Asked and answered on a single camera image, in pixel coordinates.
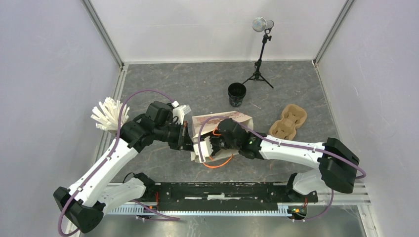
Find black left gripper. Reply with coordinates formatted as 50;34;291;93
154;120;195;152

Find microphone on black tripod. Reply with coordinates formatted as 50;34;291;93
242;17;274;89

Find white straws in cup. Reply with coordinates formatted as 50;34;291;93
90;97;130;132

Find stack of black cups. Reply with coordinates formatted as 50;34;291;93
227;82;247;107

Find paper takeout bag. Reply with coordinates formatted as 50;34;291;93
190;111;258;169

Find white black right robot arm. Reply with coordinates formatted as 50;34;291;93
201;118;361;201

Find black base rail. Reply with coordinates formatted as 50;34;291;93
75;181;371;217

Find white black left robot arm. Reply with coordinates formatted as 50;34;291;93
53;101;193;233

